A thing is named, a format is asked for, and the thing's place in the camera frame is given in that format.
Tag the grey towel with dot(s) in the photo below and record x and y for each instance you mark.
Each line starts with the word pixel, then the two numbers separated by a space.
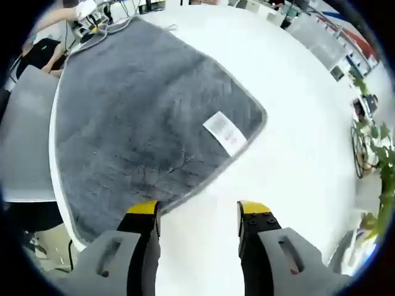
pixel 139 123

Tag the grey mesh office chair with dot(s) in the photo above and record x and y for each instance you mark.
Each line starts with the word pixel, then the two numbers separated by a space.
pixel 26 132

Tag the green leafy plant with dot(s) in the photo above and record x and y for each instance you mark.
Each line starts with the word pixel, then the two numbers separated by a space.
pixel 384 160

